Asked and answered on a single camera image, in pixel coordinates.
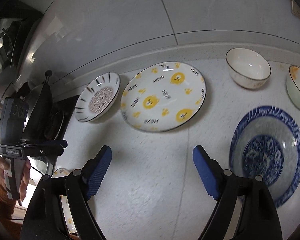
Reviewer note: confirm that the flower pattern bowl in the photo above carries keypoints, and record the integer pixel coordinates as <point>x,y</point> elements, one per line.
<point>293,85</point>

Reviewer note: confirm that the black wok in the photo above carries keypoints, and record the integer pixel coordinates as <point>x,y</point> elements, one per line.
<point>34,131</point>

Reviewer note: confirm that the orange sleeve forearm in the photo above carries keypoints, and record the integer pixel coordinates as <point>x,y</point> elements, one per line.
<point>6,210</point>

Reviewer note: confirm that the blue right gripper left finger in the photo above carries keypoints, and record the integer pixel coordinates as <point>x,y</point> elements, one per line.
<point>96,170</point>

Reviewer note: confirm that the white brown-rimmed bowl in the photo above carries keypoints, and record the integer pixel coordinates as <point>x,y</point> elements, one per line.
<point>248,68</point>

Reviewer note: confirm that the small bear pattern plate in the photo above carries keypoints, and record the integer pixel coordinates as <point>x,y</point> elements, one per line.
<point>163,97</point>

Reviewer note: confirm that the black gas stove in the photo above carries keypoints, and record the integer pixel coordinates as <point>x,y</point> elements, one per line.
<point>60,116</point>

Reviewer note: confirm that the mandala pattern plate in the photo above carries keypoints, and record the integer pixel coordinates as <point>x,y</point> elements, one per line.
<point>97,98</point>

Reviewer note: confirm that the beige wall socket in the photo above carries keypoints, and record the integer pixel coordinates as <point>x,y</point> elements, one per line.
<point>295,9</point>

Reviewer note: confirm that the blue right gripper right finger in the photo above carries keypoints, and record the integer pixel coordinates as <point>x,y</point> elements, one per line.
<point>208,170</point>

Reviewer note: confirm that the blue patterned bowl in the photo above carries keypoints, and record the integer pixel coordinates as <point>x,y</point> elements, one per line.
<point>266,143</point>

